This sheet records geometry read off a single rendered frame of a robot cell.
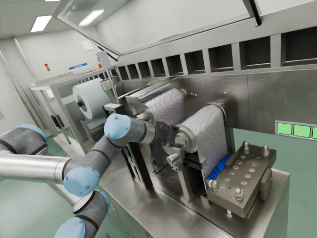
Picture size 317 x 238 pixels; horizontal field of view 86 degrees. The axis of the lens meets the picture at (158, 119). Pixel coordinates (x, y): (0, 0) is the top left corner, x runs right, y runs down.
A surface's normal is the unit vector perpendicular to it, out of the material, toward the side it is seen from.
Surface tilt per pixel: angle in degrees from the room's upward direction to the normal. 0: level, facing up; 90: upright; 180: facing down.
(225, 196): 0
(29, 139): 68
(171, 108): 92
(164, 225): 0
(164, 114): 92
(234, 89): 90
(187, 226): 0
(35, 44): 90
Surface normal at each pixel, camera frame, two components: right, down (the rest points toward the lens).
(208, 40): -0.70, 0.44
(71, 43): 0.67, 0.12
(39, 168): -0.22, -0.29
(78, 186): -0.21, 0.44
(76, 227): -0.29, -0.82
